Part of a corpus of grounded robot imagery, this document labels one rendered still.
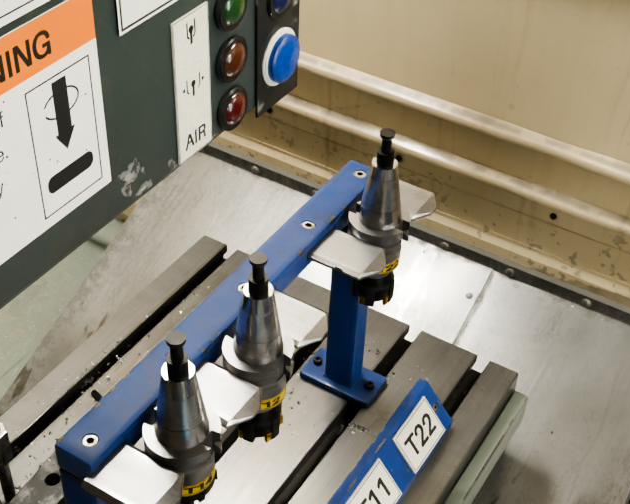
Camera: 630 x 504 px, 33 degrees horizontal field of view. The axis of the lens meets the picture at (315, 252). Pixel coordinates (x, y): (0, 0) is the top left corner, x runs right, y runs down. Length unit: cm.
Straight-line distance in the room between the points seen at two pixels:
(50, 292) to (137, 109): 143
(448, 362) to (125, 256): 61
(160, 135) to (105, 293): 117
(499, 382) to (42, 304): 90
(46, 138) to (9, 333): 142
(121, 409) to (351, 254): 29
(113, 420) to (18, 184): 42
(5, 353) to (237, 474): 72
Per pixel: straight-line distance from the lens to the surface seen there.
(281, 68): 63
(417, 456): 124
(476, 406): 134
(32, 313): 193
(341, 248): 104
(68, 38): 48
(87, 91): 50
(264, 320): 88
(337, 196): 109
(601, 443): 150
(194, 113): 58
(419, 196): 112
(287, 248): 102
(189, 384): 81
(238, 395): 90
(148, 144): 56
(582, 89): 140
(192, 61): 56
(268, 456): 126
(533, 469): 149
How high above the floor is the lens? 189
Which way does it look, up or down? 40 degrees down
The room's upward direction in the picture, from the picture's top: 3 degrees clockwise
